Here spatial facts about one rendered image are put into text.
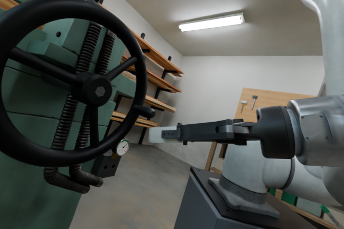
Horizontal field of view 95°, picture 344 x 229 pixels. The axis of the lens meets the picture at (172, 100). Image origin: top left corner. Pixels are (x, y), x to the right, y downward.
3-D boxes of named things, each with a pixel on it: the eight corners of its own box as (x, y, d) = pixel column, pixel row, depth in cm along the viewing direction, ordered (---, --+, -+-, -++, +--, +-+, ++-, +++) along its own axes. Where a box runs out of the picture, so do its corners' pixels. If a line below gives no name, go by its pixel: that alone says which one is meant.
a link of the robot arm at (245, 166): (218, 167, 68) (231, 118, 69) (264, 183, 64) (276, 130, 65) (223, 181, 52) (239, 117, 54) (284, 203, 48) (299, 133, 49)
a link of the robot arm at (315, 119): (351, 83, 17) (286, 91, 20) (383, 173, 15) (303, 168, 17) (322, 104, 25) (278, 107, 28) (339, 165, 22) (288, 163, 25)
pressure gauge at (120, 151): (111, 162, 52) (120, 138, 53) (104, 157, 54) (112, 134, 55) (125, 160, 57) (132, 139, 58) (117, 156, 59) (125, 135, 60)
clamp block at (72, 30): (59, 45, 30) (77, 4, 31) (32, 43, 37) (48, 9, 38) (116, 75, 43) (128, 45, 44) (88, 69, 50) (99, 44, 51)
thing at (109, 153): (96, 180, 52) (105, 156, 53) (77, 164, 58) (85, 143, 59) (115, 176, 59) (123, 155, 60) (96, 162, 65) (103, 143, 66)
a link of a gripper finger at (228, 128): (260, 140, 23) (263, 137, 18) (223, 140, 25) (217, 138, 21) (258, 123, 24) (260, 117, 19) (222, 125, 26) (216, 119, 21)
